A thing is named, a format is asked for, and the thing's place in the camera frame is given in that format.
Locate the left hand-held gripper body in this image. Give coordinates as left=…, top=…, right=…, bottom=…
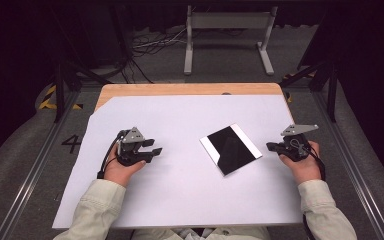
left=116, top=126, right=154, bottom=167

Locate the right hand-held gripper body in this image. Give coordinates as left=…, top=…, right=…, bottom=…
left=280, top=123, right=320, bottom=164

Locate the person's left hand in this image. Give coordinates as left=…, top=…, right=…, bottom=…
left=103, top=143, right=147, bottom=188

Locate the person's right hand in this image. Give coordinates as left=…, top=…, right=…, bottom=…
left=278, top=140, right=323, bottom=186

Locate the white paper sheet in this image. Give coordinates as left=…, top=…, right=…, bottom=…
left=52, top=94, right=309, bottom=230

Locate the black metal stand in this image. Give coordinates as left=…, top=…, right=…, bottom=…
left=279, top=59, right=340, bottom=123
left=50, top=3, right=129, bottom=123

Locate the yellow and black tape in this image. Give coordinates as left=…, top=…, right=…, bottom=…
left=38, top=84, right=84, bottom=111

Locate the person's torso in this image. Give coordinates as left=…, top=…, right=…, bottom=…
left=129, top=226, right=272, bottom=240

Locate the grey metal stand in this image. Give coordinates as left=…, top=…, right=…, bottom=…
left=183, top=5, right=279, bottom=76

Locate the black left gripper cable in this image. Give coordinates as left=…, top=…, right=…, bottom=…
left=96, top=130, right=128, bottom=180

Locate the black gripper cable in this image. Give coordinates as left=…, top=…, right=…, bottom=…
left=96, top=130, right=128, bottom=180
left=289, top=139, right=327, bottom=240

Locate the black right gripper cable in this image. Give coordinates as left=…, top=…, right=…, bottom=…
left=289, top=139, right=327, bottom=240

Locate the aluminium floor rail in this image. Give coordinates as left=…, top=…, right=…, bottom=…
left=0, top=89, right=81, bottom=240
left=313, top=89, right=384, bottom=240

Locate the bundle of floor cables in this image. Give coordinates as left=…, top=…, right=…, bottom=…
left=126, top=27, right=188, bottom=84

